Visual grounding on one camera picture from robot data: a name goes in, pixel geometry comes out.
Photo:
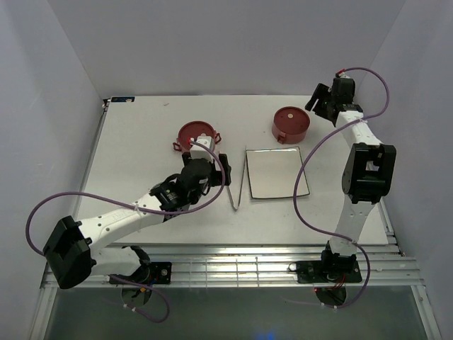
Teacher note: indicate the white square plate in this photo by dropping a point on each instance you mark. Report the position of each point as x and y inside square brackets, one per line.
[272, 172]

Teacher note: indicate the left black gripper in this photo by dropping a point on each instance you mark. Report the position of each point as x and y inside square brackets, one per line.
[216, 178]

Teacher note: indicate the pink lunch bowl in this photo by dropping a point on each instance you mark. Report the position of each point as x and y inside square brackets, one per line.
[182, 144]
[289, 138]

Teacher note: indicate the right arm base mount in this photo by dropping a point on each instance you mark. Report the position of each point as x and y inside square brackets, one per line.
[331, 268]

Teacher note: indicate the blue corner label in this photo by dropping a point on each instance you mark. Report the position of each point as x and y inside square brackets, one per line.
[122, 99]
[330, 98]

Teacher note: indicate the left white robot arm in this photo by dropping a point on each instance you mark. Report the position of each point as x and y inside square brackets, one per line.
[77, 250]

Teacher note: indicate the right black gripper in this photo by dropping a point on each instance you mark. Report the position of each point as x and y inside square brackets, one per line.
[320, 92]

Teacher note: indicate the aluminium frame rail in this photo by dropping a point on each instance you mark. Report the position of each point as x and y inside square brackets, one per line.
[205, 266]

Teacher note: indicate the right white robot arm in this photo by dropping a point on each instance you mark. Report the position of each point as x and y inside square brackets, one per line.
[366, 179]

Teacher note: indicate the metal tongs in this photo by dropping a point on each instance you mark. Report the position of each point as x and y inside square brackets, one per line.
[235, 202]

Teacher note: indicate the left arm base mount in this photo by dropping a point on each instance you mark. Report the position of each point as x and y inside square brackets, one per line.
[151, 273]

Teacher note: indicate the right blue corner label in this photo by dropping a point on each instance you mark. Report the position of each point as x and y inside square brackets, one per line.
[330, 98]

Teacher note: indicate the left blue corner label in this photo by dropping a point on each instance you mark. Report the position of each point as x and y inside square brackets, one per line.
[122, 99]

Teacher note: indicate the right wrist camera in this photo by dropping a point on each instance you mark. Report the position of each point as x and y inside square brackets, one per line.
[342, 74]

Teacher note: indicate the dark red lid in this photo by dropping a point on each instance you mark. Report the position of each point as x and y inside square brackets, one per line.
[196, 127]
[292, 120]

